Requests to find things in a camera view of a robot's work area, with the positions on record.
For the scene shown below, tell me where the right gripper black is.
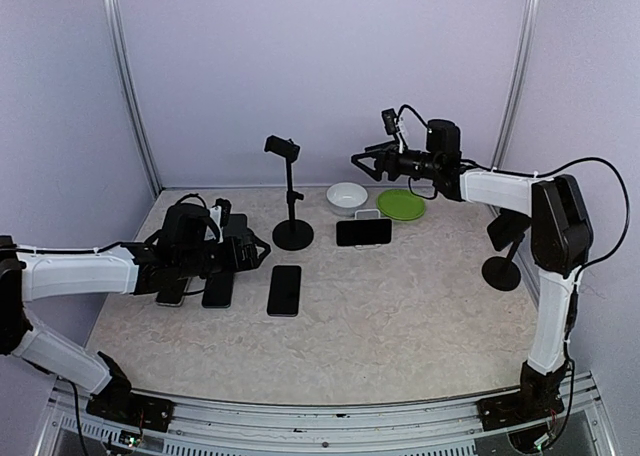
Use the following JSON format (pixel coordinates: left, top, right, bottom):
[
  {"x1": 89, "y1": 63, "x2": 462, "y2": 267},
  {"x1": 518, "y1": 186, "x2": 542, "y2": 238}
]
[{"x1": 351, "y1": 138, "x2": 440, "y2": 181}]

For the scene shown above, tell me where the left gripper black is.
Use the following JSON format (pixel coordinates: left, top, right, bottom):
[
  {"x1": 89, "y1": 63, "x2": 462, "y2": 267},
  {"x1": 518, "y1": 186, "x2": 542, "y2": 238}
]
[{"x1": 176, "y1": 231, "x2": 270, "y2": 279}]

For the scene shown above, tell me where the grey stand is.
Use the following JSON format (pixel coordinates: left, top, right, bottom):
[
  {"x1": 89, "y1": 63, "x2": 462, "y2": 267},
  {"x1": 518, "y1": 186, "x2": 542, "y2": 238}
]
[{"x1": 223, "y1": 213, "x2": 249, "y2": 239}]

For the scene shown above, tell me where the tall black clamp phone mount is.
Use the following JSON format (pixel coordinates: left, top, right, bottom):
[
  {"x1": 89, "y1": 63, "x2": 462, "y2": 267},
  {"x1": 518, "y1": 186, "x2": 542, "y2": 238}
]
[{"x1": 264, "y1": 135, "x2": 314, "y2": 251}]

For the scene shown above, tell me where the black phone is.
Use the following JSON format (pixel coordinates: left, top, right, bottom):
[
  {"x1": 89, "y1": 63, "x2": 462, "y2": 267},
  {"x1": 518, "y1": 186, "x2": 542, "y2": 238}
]
[
  {"x1": 267, "y1": 265, "x2": 302, "y2": 317},
  {"x1": 487, "y1": 208, "x2": 531, "y2": 251},
  {"x1": 201, "y1": 272, "x2": 234, "y2": 309}
]

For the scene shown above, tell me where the phone with clear case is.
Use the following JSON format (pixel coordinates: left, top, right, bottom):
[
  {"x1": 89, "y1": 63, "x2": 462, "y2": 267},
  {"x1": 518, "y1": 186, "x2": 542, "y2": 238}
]
[{"x1": 155, "y1": 280, "x2": 188, "y2": 307}]

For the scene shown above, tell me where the white desktop phone stand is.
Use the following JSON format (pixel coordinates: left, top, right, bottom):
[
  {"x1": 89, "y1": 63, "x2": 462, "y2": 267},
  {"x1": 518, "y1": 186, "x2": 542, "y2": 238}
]
[{"x1": 354, "y1": 209, "x2": 392, "y2": 249}]

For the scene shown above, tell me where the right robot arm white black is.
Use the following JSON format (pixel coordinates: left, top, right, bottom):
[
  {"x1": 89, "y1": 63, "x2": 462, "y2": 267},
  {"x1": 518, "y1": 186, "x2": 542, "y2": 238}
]
[{"x1": 351, "y1": 116, "x2": 593, "y2": 420}]

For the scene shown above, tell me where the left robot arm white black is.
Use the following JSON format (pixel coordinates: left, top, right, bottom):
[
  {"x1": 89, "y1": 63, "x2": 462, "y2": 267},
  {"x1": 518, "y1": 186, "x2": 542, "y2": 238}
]
[{"x1": 1, "y1": 199, "x2": 271, "y2": 421}]

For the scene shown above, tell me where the black round base right stand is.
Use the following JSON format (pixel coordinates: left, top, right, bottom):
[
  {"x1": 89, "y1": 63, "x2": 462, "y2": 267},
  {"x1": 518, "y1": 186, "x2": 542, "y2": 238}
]
[{"x1": 481, "y1": 235, "x2": 524, "y2": 292}]

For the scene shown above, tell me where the green plate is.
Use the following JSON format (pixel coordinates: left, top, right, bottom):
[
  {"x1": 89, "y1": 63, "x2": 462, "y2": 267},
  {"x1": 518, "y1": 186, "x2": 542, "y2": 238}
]
[{"x1": 376, "y1": 189, "x2": 426, "y2": 222}]

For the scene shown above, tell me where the white ceramic bowl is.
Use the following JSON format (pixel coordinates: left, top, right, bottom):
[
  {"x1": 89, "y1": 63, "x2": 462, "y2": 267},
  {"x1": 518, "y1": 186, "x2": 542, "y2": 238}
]
[{"x1": 326, "y1": 182, "x2": 368, "y2": 217}]

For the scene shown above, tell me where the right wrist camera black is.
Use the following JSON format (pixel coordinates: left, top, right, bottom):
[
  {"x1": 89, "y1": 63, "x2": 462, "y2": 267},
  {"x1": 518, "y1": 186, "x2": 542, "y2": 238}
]
[{"x1": 381, "y1": 108, "x2": 398, "y2": 136}]

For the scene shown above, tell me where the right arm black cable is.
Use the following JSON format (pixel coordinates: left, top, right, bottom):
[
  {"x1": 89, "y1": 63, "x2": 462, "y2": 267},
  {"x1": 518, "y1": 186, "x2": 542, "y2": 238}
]
[{"x1": 397, "y1": 104, "x2": 631, "y2": 267}]

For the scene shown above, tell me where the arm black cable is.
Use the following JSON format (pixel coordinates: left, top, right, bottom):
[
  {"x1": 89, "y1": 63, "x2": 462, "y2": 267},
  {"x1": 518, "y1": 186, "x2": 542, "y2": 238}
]
[
  {"x1": 397, "y1": 104, "x2": 631, "y2": 267},
  {"x1": 14, "y1": 191, "x2": 221, "y2": 257}
]

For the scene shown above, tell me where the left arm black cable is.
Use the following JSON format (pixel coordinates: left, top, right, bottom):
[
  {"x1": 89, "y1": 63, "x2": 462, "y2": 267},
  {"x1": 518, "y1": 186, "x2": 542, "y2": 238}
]
[{"x1": 14, "y1": 191, "x2": 221, "y2": 257}]

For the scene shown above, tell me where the right aluminium frame post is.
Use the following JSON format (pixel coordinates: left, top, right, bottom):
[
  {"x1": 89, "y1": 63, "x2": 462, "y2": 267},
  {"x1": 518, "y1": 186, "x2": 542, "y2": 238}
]
[{"x1": 490, "y1": 0, "x2": 540, "y2": 169}]

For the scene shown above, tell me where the aluminium frame post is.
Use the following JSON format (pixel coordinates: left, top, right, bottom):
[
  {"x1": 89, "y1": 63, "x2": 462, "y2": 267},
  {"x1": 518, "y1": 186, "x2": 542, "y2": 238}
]
[
  {"x1": 103, "y1": 0, "x2": 163, "y2": 199},
  {"x1": 490, "y1": 0, "x2": 540, "y2": 169}
]

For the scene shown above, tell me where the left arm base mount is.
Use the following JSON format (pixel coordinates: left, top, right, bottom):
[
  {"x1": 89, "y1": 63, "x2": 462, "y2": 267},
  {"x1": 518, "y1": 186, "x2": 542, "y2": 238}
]
[{"x1": 86, "y1": 351, "x2": 175, "y2": 433}]

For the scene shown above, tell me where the front aluminium rail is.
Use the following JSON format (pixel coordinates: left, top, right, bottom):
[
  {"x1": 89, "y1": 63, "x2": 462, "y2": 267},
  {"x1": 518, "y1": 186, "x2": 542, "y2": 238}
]
[{"x1": 31, "y1": 373, "x2": 620, "y2": 455}]

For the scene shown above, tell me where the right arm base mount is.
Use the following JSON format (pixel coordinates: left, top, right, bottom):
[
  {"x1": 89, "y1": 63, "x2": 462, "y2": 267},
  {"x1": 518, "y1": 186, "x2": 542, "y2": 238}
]
[{"x1": 476, "y1": 373, "x2": 564, "y2": 431}]

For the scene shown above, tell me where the left aluminium frame post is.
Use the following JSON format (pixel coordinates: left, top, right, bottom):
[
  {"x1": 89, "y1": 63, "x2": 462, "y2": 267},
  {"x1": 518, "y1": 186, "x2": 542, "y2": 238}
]
[{"x1": 103, "y1": 0, "x2": 163, "y2": 199}]

